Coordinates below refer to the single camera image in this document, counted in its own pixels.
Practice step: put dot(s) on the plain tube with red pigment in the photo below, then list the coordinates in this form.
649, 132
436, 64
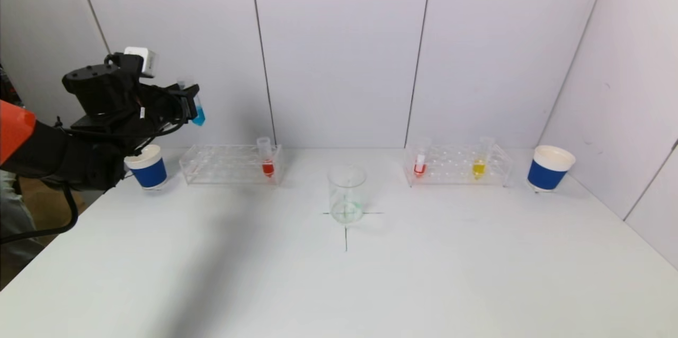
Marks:
268, 168

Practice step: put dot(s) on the clear acrylic test tube rack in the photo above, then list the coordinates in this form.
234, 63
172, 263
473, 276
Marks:
450, 168
228, 171

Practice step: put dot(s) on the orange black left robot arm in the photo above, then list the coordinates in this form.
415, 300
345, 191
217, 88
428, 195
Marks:
47, 155

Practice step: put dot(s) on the clear glass beaker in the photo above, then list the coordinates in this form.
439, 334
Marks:
347, 195

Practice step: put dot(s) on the test tube with yellow pigment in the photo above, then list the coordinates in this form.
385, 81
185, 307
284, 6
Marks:
478, 168

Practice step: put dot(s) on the test tube with blue pigment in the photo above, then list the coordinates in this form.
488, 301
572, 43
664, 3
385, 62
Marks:
198, 114

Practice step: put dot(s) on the white-labelled tube with red pigment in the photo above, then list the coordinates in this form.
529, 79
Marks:
419, 168

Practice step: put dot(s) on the blue white paper cup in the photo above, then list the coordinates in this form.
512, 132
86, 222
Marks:
545, 176
151, 174

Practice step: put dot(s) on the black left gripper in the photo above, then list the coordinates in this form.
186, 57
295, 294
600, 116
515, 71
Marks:
189, 95

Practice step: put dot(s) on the seated person in grey trousers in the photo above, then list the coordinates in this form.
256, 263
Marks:
13, 221

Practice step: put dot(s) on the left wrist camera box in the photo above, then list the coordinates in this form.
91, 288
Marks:
143, 60

